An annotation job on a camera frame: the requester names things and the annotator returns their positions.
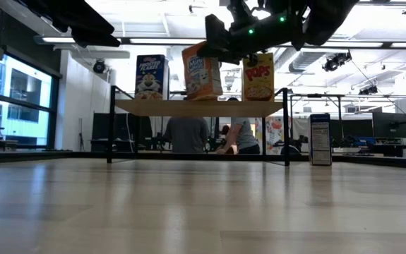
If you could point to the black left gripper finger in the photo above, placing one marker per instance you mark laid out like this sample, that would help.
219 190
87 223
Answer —
96 39

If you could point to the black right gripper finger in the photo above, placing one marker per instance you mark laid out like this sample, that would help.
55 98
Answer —
218 39

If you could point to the orange Mini Wheats cereal box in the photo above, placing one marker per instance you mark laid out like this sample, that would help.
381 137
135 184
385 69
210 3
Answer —
202 81

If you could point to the yellow Pops cereal box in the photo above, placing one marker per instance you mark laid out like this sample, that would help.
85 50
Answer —
258 83

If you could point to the blue Frosted Flakes cereal box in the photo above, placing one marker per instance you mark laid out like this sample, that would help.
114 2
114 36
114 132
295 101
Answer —
320 141
151 77

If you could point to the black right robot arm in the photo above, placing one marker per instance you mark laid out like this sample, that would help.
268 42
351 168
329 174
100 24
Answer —
329 17

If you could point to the ceiling light bar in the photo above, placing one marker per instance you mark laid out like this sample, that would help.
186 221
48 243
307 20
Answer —
165 41

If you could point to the black ceiling spotlight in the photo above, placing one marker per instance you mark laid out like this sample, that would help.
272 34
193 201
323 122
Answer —
337 61
368 90

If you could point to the dark computer monitor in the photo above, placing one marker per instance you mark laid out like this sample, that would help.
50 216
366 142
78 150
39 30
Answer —
389 125
104 127
351 128

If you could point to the large window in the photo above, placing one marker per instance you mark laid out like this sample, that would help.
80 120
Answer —
22 102

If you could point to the person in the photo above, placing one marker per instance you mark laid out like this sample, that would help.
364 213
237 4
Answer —
186 134
243 135

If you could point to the wooden shelf with black frame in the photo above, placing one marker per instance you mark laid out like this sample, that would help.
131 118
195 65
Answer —
195 107

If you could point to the black metal rig frame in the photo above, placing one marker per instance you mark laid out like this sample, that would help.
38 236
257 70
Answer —
47 155

